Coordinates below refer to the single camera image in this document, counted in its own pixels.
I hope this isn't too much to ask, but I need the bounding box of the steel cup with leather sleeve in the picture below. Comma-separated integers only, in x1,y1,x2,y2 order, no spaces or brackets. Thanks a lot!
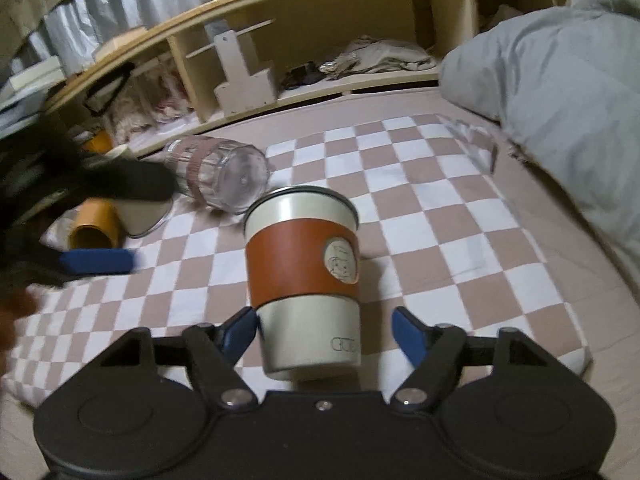
243,185,361,382

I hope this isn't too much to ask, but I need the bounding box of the orange-brown cylindrical cup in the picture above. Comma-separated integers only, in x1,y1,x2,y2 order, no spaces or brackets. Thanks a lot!
67,198,122,249

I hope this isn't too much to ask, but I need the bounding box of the cream paper cup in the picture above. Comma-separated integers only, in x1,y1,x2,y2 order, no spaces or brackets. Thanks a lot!
106,145,175,238

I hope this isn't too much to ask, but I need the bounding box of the clear ribbed glass cup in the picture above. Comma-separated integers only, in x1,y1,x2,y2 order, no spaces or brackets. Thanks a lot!
164,136,270,214

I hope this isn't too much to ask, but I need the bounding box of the yellow box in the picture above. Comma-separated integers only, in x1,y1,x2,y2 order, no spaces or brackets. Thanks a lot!
74,129,114,154

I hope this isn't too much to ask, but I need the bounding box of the book on shelf top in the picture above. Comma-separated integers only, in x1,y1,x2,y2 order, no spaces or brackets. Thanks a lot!
1,56,66,110

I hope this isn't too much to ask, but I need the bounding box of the checkered beige white cloth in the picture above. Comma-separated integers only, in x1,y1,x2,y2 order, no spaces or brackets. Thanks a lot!
2,115,590,406

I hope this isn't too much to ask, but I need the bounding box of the wooden stand with crossbar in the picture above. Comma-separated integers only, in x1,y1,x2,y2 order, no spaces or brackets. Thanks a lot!
186,20,278,117

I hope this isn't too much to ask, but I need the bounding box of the crumpled beige cloth on shelf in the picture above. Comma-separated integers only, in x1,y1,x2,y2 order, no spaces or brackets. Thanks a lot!
319,36,437,79

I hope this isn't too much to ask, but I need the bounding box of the grey duvet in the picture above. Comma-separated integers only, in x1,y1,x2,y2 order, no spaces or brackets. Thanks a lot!
439,0,639,288

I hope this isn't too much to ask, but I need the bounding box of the long wooden shelf unit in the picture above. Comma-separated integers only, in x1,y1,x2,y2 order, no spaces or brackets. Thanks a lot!
46,0,570,155

